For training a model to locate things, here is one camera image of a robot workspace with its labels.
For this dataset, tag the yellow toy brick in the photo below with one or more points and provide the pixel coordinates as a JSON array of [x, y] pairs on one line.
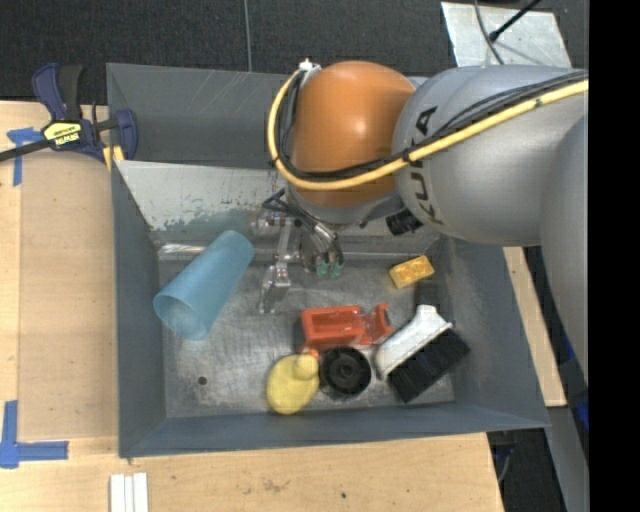
[[411, 271]]

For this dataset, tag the yellow rubber duck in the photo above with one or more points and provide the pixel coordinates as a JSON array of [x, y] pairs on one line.
[[291, 385]]

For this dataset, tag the black cylinder on white bracket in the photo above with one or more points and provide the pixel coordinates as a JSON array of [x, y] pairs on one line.
[[404, 222]]

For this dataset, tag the white brush with black bristles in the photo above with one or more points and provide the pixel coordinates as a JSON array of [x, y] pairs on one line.
[[425, 355]]

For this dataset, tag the black round wheel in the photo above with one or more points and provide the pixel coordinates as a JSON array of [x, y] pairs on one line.
[[345, 371]]

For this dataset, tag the red-orange toy truck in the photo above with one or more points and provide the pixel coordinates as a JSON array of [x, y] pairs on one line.
[[335, 327]]

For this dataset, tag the grey metal bin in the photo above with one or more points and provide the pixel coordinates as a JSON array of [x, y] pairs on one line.
[[235, 365]]

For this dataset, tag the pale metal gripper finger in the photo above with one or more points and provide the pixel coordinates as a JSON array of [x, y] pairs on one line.
[[281, 280], [266, 297]]

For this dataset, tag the translucent blue plastic cup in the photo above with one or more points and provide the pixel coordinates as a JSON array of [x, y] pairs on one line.
[[202, 287]]

